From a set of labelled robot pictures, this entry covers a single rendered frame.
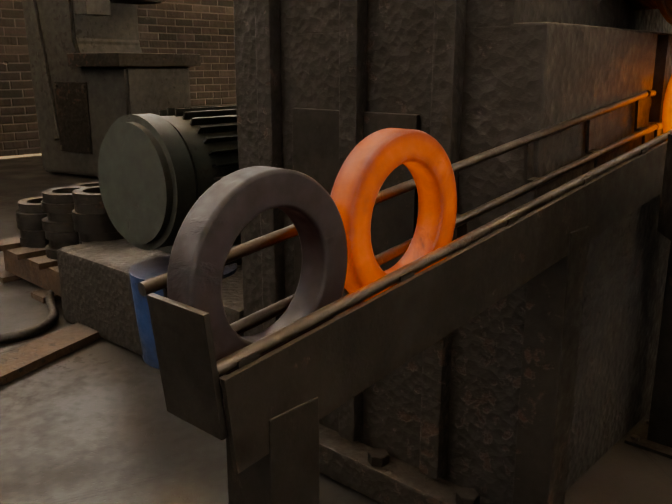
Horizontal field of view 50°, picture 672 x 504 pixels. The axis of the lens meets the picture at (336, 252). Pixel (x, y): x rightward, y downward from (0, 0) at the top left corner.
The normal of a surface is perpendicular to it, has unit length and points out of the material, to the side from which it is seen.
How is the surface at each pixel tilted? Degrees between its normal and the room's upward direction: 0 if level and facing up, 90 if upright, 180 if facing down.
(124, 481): 0
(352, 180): 57
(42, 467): 0
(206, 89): 90
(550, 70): 90
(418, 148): 90
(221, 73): 90
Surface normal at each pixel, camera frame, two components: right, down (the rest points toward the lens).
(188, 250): -0.62, -0.22
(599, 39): 0.74, 0.17
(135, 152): -0.67, 0.18
